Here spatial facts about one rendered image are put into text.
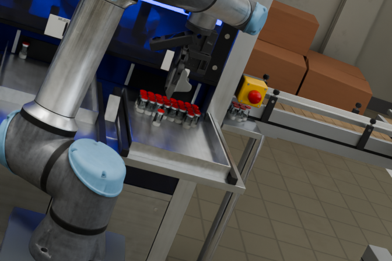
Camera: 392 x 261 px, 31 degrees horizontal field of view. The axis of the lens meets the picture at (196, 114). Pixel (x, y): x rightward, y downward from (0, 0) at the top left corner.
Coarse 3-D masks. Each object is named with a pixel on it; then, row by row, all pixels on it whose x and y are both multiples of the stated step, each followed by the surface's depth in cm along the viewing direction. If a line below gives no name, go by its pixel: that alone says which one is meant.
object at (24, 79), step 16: (16, 64) 198; (32, 64) 202; (48, 64) 207; (0, 80) 184; (16, 80) 187; (32, 80) 191; (96, 80) 199; (0, 96) 174; (16, 96) 174; (32, 96) 175; (96, 96) 189; (80, 112) 179; (96, 112) 179
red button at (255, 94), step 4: (252, 92) 209; (256, 92) 209; (248, 96) 210; (252, 96) 209; (256, 96) 209; (260, 96) 210; (248, 100) 210; (252, 100) 209; (256, 100) 210; (260, 100) 210
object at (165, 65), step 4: (168, 52) 203; (172, 52) 203; (168, 56) 203; (172, 56) 204; (164, 60) 204; (168, 60) 204; (164, 64) 204; (168, 64) 204; (160, 68) 205; (164, 68) 205; (168, 68) 205; (188, 72) 206
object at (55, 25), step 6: (54, 18) 194; (60, 18) 194; (48, 24) 194; (54, 24) 195; (60, 24) 195; (48, 30) 195; (54, 30) 195; (60, 30) 196; (54, 36) 196; (60, 36) 196
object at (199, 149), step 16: (128, 112) 186; (208, 112) 208; (128, 128) 180; (144, 128) 189; (160, 128) 193; (176, 128) 197; (192, 128) 202; (208, 128) 204; (144, 144) 172; (160, 144) 183; (176, 144) 187; (192, 144) 191; (208, 144) 195; (160, 160) 174; (176, 160) 175; (192, 160) 176; (208, 160) 185; (224, 160) 183; (224, 176) 179
